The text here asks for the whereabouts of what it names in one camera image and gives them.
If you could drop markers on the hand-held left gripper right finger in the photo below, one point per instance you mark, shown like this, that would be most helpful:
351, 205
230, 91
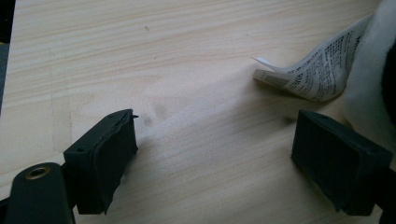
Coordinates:
339, 161

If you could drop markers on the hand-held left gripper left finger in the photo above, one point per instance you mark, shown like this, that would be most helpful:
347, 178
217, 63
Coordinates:
99, 161

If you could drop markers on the panda plush toy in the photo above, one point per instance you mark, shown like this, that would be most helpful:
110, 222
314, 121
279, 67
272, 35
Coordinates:
362, 68

